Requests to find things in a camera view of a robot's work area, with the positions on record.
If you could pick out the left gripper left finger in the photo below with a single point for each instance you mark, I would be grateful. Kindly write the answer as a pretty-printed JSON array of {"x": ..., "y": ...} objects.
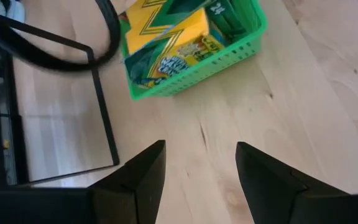
[{"x": 129, "y": 193}]

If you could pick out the green plastic basket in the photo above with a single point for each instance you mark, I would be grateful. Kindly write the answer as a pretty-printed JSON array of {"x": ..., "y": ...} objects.
[{"x": 197, "y": 74}]

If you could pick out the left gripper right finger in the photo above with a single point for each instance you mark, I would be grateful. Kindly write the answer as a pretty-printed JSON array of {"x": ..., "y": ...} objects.
[{"x": 269, "y": 189}]

